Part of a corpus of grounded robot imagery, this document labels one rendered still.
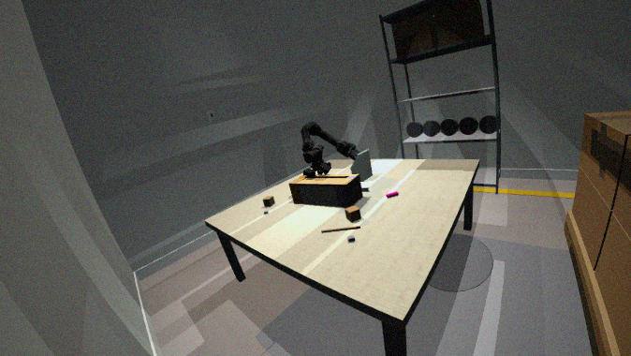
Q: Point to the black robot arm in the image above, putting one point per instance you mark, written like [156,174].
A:
[311,154]

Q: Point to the small brown cube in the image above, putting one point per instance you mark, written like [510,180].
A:
[352,213]
[268,201]

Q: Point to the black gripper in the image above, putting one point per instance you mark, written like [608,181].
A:
[311,173]

